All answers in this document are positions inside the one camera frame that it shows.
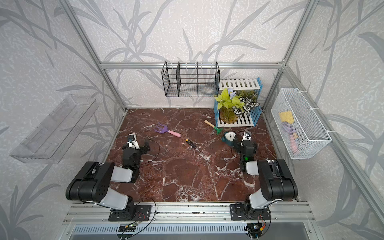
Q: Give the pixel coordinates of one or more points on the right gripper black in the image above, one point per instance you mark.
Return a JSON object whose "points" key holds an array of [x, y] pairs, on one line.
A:
{"points": [[237, 143]]}

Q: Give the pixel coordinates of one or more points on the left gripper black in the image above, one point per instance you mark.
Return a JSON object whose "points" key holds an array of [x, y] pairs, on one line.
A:
{"points": [[143, 147]]}

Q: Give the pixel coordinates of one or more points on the teal alarm clock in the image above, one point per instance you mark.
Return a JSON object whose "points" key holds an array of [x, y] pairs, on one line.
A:
{"points": [[229, 138]]}

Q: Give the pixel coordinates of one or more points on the yellow black screwdriver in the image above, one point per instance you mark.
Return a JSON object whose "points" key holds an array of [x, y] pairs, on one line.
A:
{"points": [[191, 144]]}

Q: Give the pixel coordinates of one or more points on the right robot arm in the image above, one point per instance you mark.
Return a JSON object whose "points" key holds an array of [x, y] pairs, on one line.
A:
{"points": [[276, 184]]}

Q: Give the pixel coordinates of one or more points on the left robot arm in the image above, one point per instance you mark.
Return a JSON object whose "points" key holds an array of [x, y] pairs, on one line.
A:
{"points": [[92, 184]]}

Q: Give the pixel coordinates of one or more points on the purple pink garden fork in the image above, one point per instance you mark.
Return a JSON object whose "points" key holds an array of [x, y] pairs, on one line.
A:
{"points": [[159, 128]]}

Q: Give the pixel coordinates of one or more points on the green wooden mini rake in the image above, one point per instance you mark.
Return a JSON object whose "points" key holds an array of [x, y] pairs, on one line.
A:
{"points": [[218, 131]]}

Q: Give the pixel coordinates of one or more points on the potted artificial plant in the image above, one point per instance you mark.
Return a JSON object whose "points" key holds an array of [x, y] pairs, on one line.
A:
{"points": [[233, 105]]}

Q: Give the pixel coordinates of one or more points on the yellow sponge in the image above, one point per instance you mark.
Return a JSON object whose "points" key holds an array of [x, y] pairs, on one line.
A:
{"points": [[286, 116]]}

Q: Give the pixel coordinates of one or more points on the blue white slatted crate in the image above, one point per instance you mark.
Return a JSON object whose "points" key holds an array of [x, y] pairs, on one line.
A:
{"points": [[237, 85]]}

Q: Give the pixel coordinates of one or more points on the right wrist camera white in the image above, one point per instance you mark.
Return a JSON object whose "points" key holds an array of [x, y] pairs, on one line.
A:
{"points": [[246, 136]]}

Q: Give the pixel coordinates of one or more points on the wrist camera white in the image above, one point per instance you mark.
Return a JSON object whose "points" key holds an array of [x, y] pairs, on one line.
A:
{"points": [[132, 141], [246, 136]]}

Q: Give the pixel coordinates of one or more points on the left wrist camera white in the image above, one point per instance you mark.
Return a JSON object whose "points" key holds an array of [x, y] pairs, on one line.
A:
{"points": [[132, 141]]}

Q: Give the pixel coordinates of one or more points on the white wire wall basket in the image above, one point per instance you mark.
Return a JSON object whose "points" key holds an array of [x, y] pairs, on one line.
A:
{"points": [[311, 136]]}

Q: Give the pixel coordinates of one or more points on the black wire wall basket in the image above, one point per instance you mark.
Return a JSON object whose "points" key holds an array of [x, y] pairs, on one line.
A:
{"points": [[191, 80]]}

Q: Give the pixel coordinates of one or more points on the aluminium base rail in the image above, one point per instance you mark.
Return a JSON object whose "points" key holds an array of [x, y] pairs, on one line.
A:
{"points": [[192, 212]]}

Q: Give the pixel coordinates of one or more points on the clear acrylic wall shelf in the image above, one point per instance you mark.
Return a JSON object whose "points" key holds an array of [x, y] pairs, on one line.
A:
{"points": [[50, 141]]}

